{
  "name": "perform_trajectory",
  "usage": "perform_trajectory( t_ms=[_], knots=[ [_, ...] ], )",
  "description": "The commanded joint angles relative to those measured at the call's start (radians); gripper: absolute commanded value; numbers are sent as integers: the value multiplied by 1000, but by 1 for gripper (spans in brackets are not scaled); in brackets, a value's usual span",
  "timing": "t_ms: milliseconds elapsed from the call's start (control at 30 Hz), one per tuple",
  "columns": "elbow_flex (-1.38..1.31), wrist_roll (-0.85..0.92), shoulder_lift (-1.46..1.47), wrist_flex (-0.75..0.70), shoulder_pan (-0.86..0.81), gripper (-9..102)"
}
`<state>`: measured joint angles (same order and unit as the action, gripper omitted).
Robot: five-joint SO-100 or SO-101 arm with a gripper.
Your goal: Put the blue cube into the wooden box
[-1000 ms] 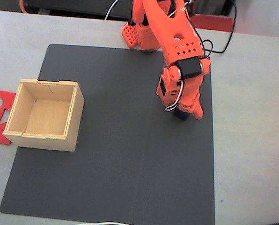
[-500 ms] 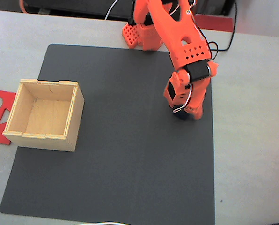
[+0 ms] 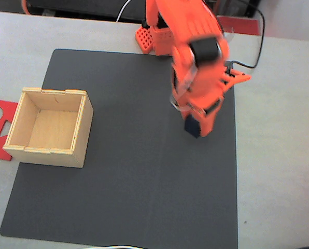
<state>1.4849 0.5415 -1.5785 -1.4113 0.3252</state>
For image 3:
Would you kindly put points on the dark blue cube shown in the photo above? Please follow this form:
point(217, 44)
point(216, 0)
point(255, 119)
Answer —
point(192, 127)

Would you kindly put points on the open wooden box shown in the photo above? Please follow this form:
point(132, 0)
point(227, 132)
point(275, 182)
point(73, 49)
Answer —
point(53, 129)

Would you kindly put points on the red flat sheet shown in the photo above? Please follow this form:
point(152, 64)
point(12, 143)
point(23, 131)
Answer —
point(242, 25)

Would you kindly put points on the dark grey mat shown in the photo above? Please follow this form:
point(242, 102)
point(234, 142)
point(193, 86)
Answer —
point(118, 168)

